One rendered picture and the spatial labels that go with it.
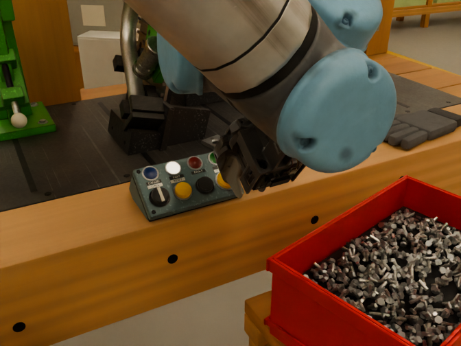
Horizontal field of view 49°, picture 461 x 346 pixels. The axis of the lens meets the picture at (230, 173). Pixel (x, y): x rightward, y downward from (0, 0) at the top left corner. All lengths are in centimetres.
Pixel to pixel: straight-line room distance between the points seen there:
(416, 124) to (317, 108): 74
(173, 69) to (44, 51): 81
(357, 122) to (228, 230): 49
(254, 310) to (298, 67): 48
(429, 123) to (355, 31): 60
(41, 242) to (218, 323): 120
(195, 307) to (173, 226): 119
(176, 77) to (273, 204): 42
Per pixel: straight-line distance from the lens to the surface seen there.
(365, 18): 45
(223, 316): 186
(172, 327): 183
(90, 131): 102
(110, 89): 132
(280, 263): 60
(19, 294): 71
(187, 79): 41
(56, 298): 72
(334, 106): 29
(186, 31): 27
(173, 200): 71
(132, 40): 99
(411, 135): 97
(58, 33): 120
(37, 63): 121
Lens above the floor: 129
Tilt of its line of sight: 28 degrees down
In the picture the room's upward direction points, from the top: straight up
